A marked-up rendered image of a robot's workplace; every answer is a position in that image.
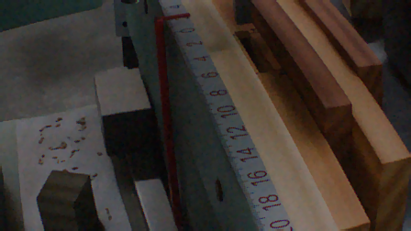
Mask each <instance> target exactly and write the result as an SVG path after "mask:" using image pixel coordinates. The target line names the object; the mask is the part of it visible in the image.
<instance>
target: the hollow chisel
mask: <svg viewBox="0 0 411 231"><path fill-rule="evenodd" d="M233 10H234V19H235V21H236V22H237V25H242V24H251V23H252V14H251V8H250V0H233Z"/></svg>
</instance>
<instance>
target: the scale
mask: <svg viewBox="0 0 411 231"><path fill-rule="evenodd" d="M158 2H159V4H160V5H161V9H162V11H163V14H164V15H165V16H171V15H177V14H182V13H186V11H185V8H184V6H183V4H182V1H181V0H158ZM167 22H168V24H169V26H170V29H171V31H172V33H173V37H174V38H175V40H176V41H177V45H178V47H179V49H180V51H181V53H182V56H183V58H184V60H185V62H186V63H185V64H186V66H187V67H188V70H189V72H190V73H191V77H192V78H193V80H194V83H195V85H196V89H197V91H198V92H199V94H200V96H201V98H202V100H203V104H204V106H205V108H206V111H207V112H208V116H209V118H210V119H211V121H212V124H213V125H214V127H215V131H216V132H217V135H218V137H219V139H220V143H221V145H222V147H223V148H224V150H225V152H226V155H227V158H228V160H229V162H230V164H231V168H232V170H233V171H234V173H235V174H236V175H235V177H236V178H237V180H238V182H239V186H240V188H241V190H242V191H243V195H244V197H245V198H246V200H247V204H248V205H249V207H250V210H251V212H252V215H253V217H254V218H255V222H256V224H257V226H258V228H259V229H260V231H295V230H294V227H293V225H292V222H291V221H290V218H289V217H288V214H287V213H286V210H285V209H284V207H283V204H282V201H281V199H280V198H279V194H278V193H277V191H276V189H275V188H274V184H273V183H272V179H271V177H270V176H269V174H268V171H267V170H266V169H265V165H264V164H263V162H262V160H261V156H260V155H259V153H258V150H257V149H256V147H255V146H254V144H253V141H252V139H251V137H250V135H249V131H248V130H247V129H246V127H245V126H244V123H243V121H242V119H241V118H240V116H239V112H238V110H237V108H236V106H235V105H234V104H233V102H232V99H231V97H230V95H229V94H228V91H227V88H226V86H225V84H223V82H222V80H221V78H220V75H219V73H218V72H217V69H216V67H215V66H214V62H212V60H211V58H210V57H209V55H208V52H207V50H206V48H205V46H204V44H203V41H202V40H201V39H200V37H199V36H198V32H197V31H196V29H195V28H194V24H193V22H192V21H191V19H190V18H189V17H182V18H176V19H171V20H167Z"/></svg>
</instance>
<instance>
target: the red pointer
mask: <svg viewBox="0 0 411 231"><path fill-rule="evenodd" d="M189 16H190V14H189V12H188V13H182V14H177V15H171V16H156V17H154V20H153V22H154V29H155V44H156V51H157V53H156V60H157V67H158V74H159V79H158V82H159V90H160V98H161V121H162V129H163V136H164V145H165V152H166V159H167V168H168V175H169V183H170V190H171V197H172V211H173V219H174V223H175V225H176V226H180V227H182V226H183V217H182V209H181V202H180V194H179V186H178V178H177V169H176V162H175V153H174V145H173V132H172V113H171V104H170V96H169V88H168V81H169V79H168V72H167V63H166V47H165V39H164V24H163V21H166V20H171V19H176V18H182V17H189Z"/></svg>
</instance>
